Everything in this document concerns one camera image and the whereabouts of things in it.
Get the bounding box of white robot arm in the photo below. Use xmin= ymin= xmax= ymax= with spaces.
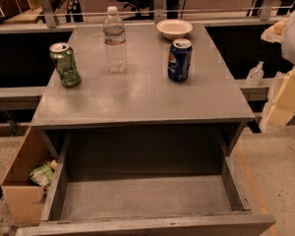
xmin=260 ymin=10 xmax=295 ymax=134

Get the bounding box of grey cabinet with top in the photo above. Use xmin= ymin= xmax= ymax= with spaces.
xmin=29 ymin=23 xmax=256 ymax=159

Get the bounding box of open grey top drawer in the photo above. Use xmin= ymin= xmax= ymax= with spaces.
xmin=17 ymin=134 xmax=274 ymax=236

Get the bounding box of blue Pepsi can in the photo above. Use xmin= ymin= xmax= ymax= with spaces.
xmin=167 ymin=38 xmax=193 ymax=82

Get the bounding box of white paper bowl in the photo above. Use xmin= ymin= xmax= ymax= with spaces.
xmin=156 ymin=19 xmax=193 ymax=40

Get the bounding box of clear plastic water bottle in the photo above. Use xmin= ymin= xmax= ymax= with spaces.
xmin=103 ymin=6 xmax=127 ymax=73

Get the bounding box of green soda can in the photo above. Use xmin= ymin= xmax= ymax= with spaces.
xmin=49 ymin=42 xmax=81 ymax=88

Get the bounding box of hand sanitizer pump bottle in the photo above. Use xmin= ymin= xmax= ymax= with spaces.
xmin=246 ymin=61 xmax=264 ymax=87

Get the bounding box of green snack bag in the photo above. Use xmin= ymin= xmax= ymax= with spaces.
xmin=29 ymin=164 xmax=54 ymax=187

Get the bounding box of cardboard box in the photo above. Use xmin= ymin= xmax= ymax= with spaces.
xmin=1 ymin=128 xmax=57 ymax=223

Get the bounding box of grey metal railing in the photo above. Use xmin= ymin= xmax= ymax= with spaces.
xmin=0 ymin=0 xmax=295 ymax=27

